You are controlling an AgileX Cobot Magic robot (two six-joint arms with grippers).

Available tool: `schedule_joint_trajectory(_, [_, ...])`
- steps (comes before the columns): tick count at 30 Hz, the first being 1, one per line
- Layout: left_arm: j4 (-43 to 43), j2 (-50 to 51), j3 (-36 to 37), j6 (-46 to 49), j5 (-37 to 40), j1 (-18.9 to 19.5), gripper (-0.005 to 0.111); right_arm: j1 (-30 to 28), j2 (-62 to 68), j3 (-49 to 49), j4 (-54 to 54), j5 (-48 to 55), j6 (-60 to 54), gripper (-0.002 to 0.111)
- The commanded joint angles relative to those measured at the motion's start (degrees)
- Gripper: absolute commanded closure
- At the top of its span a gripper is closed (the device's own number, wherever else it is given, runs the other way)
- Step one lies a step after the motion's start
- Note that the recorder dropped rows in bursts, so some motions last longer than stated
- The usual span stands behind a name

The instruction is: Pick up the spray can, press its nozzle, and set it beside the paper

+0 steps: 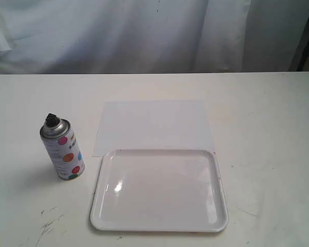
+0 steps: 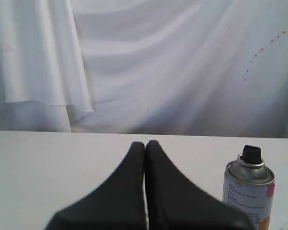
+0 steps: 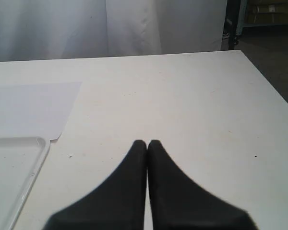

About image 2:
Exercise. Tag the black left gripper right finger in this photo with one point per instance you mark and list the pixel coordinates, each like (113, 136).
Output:
(176, 203)

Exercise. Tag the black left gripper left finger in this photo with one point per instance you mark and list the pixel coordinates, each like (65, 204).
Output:
(117, 204)

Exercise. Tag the spray paint can coloured dots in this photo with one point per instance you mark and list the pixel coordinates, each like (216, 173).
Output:
(249, 186)

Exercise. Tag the white backdrop curtain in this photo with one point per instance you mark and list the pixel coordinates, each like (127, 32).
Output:
(172, 67)

